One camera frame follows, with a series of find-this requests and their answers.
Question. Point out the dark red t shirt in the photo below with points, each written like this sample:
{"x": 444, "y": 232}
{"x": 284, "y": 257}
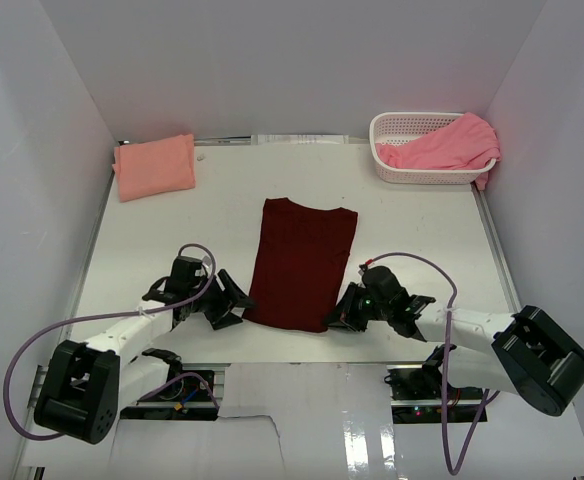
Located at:
{"x": 300, "y": 264}

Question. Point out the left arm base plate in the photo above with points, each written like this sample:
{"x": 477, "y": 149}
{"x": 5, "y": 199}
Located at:
{"x": 187, "y": 400}

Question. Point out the folded salmon pink t shirt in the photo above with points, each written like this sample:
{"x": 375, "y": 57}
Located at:
{"x": 156, "y": 167}

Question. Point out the white paper sheets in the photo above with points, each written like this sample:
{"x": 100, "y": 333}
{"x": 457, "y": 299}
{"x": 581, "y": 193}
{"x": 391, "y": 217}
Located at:
{"x": 299, "y": 139}

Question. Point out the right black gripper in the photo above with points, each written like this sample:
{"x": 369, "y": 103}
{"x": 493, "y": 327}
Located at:
{"x": 347, "y": 306}

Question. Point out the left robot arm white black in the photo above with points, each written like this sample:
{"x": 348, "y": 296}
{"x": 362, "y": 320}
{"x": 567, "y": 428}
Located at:
{"x": 88, "y": 383}

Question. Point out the white plastic basket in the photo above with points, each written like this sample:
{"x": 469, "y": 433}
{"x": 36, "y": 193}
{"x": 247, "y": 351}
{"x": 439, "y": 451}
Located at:
{"x": 402, "y": 135}

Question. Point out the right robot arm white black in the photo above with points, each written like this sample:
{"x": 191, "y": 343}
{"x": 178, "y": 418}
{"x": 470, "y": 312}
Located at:
{"x": 525, "y": 353}

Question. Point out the pink t shirt in basket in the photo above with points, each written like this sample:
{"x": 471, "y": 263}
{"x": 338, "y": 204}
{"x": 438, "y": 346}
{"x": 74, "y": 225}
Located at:
{"x": 447, "y": 145}

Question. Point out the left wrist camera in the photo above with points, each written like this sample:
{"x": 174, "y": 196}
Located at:
{"x": 207, "y": 267}

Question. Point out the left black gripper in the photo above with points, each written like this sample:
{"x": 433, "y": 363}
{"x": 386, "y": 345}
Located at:
{"x": 226, "y": 300}

